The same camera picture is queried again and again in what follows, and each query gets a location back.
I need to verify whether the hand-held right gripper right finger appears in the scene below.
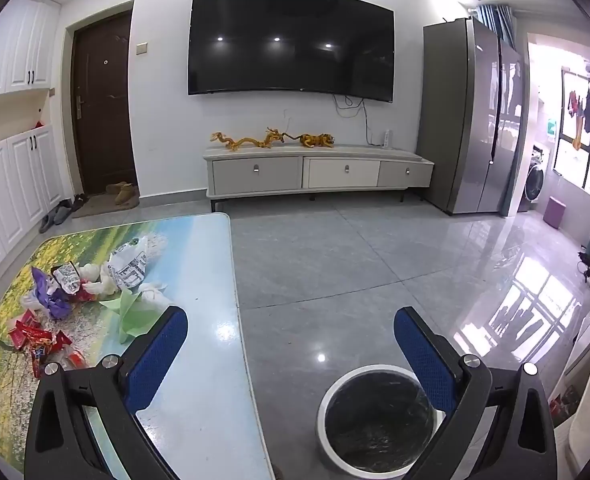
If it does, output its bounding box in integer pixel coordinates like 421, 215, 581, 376
394, 306, 558, 480

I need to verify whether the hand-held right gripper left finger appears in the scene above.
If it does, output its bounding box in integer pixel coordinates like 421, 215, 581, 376
25, 305, 188, 480

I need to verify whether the green paper sheet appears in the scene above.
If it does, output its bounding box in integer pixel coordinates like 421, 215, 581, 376
99, 289, 168, 343

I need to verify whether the white round trash bin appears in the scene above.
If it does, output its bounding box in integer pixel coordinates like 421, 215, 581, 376
316, 365, 448, 476

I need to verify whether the red and white snack packet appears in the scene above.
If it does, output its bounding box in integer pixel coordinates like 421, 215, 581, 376
67, 280, 108, 306

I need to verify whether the white printed plastic wrapper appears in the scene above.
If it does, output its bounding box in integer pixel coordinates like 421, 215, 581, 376
106, 236, 149, 291

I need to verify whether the red colourful wrapper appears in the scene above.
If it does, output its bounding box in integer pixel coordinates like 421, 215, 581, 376
32, 332, 88, 378

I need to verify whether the purple wrapper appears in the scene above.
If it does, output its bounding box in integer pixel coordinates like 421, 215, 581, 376
31, 266, 76, 321

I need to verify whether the black-white printed wrapper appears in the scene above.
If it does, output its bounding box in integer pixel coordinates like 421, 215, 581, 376
50, 264, 83, 293

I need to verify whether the brown doormat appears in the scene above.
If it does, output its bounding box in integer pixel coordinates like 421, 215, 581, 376
71, 192, 140, 219

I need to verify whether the purple stool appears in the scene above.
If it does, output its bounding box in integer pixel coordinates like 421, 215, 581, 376
546, 197, 568, 228

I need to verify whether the front-load washing machine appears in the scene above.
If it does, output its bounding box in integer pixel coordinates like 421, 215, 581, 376
524, 145, 551, 213

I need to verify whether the grey television cabinet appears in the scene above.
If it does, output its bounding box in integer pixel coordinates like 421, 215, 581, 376
203, 142, 435, 212

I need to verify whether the white lower cabinet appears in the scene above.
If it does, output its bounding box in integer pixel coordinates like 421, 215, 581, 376
0, 126, 66, 286

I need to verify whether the yellow dragon figurine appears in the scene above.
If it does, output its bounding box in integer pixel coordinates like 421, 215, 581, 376
211, 127, 301, 152

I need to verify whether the grey double-door fridge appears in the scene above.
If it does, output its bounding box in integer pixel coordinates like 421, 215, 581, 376
416, 17, 532, 217

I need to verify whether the yellow tiger figurine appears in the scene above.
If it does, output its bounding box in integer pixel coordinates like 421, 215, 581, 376
299, 132, 337, 149

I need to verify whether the large window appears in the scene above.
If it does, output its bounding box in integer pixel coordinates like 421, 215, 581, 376
552, 72, 590, 211

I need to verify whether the dark brown door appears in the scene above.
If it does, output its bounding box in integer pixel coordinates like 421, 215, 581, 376
70, 10, 140, 196

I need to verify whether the blue curtain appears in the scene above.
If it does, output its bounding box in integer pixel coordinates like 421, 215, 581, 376
475, 4, 518, 46

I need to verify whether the black television cable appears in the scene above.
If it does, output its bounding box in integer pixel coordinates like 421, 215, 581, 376
332, 94, 376, 146

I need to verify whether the white upper wall cabinet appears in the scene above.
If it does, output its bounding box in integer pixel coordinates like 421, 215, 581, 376
0, 0, 62, 101

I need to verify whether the black wall television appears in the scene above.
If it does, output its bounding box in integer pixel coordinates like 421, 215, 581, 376
187, 0, 396, 103

